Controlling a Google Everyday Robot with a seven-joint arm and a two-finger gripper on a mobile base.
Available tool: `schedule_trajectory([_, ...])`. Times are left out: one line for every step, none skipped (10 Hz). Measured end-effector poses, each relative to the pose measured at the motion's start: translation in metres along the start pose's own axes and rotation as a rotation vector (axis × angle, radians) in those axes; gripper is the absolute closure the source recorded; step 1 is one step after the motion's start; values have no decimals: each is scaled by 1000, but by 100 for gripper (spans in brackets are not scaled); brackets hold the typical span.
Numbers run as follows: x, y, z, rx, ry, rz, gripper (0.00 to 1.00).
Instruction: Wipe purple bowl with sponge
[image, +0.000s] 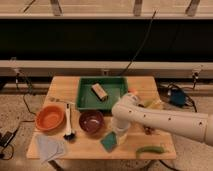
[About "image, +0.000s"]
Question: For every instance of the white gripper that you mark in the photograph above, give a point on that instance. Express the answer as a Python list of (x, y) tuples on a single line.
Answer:
[(120, 128)]

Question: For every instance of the green sponge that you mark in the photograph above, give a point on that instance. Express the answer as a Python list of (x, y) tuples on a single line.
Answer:
[(109, 142)]

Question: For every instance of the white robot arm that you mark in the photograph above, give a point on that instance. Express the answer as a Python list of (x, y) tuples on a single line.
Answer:
[(194, 126)]

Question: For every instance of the purple bowl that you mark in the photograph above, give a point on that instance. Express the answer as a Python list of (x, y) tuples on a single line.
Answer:
[(91, 121)]

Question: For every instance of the orange bowl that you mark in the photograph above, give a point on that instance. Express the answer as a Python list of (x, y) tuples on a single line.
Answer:
[(49, 118)]

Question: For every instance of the bunch of red grapes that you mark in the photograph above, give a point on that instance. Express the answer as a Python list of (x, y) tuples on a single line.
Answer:
[(148, 130)]

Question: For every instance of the wooden table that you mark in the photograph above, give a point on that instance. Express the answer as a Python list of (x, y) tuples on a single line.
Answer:
[(89, 147)]

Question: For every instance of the orange fruit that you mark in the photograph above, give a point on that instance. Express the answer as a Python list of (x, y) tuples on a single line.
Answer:
[(132, 90)]

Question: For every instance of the yellow green toy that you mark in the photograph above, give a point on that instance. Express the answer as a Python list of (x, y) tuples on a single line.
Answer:
[(153, 104)]

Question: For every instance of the green cucumber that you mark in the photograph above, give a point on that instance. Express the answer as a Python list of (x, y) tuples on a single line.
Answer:
[(151, 149)]

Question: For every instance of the green plastic tray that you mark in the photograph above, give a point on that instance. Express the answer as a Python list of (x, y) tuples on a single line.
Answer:
[(86, 99)]

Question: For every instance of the wooden block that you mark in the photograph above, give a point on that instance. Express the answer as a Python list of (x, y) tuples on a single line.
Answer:
[(99, 91)]

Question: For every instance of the blue power device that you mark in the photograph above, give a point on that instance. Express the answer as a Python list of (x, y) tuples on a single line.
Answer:
[(177, 97)]

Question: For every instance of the grey cloth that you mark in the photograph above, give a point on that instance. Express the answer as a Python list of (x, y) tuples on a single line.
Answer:
[(49, 148)]

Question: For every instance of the silver fork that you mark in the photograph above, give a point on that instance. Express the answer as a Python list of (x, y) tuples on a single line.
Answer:
[(53, 99)]

